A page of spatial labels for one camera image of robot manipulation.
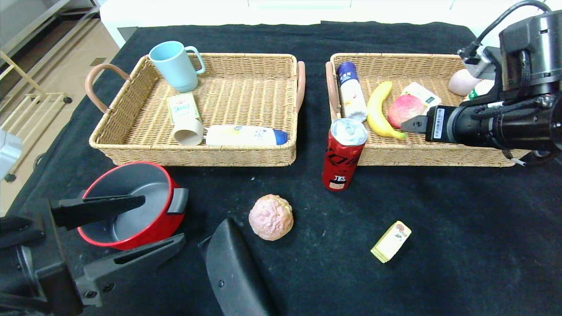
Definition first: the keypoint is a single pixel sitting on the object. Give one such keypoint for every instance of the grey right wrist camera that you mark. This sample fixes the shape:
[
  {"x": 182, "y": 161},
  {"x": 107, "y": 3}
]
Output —
[{"x": 483, "y": 66}]

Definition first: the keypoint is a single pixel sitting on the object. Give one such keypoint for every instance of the small yellow box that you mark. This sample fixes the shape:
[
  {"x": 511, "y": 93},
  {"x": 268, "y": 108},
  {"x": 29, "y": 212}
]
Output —
[{"x": 390, "y": 242}]

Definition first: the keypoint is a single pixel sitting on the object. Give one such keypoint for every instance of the white juice carton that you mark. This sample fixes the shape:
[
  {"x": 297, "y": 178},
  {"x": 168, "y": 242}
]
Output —
[{"x": 423, "y": 93}]

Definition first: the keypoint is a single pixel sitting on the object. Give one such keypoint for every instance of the grey metal shelf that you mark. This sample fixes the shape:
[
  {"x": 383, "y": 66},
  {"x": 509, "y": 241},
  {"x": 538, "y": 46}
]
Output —
[{"x": 44, "y": 17}]

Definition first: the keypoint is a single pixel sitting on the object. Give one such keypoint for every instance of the red pot grey inside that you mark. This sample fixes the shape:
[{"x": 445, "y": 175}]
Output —
[{"x": 153, "y": 228}]

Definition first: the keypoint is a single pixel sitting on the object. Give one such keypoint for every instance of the white bottle dark blue cap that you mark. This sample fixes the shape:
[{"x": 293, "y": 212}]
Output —
[{"x": 352, "y": 96}]

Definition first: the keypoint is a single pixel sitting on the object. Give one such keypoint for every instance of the beige paper cup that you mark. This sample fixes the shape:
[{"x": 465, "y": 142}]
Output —
[{"x": 189, "y": 133}]

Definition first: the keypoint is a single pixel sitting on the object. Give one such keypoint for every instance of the wicker basket with banana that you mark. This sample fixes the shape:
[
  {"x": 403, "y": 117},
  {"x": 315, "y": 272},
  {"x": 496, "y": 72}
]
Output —
[{"x": 395, "y": 151}]

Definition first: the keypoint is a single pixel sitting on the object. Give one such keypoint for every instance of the yellow banana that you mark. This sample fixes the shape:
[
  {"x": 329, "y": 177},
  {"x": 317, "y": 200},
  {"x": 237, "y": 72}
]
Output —
[{"x": 375, "y": 114}]

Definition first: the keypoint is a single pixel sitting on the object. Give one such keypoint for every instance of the white background table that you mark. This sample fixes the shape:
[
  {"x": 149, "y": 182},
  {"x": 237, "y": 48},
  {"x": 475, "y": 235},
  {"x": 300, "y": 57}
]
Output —
[{"x": 219, "y": 13}]

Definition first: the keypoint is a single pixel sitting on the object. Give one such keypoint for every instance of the light blue mug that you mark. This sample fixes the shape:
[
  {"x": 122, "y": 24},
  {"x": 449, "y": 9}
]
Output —
[{"x": 174, "y": 69}]

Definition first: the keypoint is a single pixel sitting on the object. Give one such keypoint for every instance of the small green white box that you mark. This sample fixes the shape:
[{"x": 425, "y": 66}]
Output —
[{"x": 183, "y": 108}]

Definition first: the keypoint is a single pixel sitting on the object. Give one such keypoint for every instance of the pink crumbly bun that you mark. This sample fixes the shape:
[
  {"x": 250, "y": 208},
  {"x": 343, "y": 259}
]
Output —
[{"x": 271, "y": 218}]

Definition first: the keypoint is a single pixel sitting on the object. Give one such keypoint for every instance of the black table cloth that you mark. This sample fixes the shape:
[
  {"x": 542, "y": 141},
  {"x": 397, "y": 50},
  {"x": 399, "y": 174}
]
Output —
[{"x": 307, "y": 263}]

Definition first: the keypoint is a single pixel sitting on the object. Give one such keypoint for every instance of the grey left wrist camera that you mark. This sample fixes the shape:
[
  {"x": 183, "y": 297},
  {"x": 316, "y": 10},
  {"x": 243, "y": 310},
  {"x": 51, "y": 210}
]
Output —
[{"x": 9, "y": 153}]

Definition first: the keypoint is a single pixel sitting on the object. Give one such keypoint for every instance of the white bottle green label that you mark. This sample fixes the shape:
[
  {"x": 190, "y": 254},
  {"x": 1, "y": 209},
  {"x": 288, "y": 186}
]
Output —
[{"x": 482, "y": 87}]

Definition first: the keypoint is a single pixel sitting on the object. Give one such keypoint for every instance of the red soda can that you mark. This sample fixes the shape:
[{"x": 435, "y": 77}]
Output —
[{"x": 340, "y": 162}]

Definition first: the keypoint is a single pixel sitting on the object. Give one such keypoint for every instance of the wicker basket with mug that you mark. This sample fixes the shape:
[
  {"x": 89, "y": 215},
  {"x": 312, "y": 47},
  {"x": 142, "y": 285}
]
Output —
[{"x": 246, "y": 96}]

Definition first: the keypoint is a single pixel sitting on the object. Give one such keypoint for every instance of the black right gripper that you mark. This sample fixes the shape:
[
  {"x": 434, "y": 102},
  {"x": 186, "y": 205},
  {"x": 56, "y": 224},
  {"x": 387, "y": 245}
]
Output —
[{"x": 439, "y": 123}]

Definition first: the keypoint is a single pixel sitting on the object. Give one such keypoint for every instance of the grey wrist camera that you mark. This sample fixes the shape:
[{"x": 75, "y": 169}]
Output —
[
  {"x": 483, "y": 66},
  {"x": 9, "y": 153}
]

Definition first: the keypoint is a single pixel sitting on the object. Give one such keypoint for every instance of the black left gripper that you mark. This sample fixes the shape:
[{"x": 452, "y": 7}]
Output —
[{"x": 61, "y": 250}]

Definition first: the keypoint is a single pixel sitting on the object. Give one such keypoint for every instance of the light wooden rack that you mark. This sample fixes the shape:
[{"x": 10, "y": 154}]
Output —
[{"x": 26, "y": 102}]

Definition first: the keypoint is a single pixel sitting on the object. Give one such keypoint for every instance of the red peach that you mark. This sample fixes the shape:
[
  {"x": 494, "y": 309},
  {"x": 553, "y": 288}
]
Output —
[{"x": 404, "y": 110}]

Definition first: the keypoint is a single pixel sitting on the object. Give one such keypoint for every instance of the pale pink egg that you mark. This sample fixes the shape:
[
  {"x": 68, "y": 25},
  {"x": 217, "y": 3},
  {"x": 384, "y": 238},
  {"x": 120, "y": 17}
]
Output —
[{"x": 459, "y": 83}]

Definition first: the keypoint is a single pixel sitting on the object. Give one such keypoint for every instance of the white bottle with yellow print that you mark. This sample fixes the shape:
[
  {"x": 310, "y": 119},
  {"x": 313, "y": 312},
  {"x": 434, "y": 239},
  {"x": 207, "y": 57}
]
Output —
[{"x": 246, "y": 135}]

